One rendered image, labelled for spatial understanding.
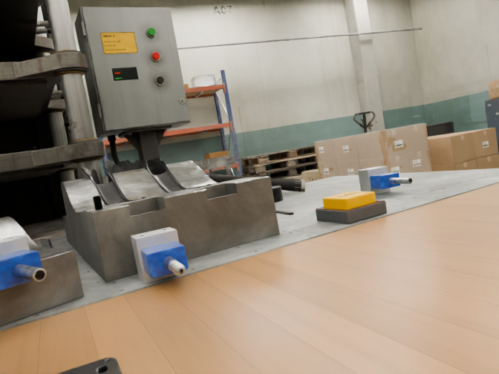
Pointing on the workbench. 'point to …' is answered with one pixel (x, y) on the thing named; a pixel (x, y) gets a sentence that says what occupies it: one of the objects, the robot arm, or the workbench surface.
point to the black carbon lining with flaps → (157, 169)
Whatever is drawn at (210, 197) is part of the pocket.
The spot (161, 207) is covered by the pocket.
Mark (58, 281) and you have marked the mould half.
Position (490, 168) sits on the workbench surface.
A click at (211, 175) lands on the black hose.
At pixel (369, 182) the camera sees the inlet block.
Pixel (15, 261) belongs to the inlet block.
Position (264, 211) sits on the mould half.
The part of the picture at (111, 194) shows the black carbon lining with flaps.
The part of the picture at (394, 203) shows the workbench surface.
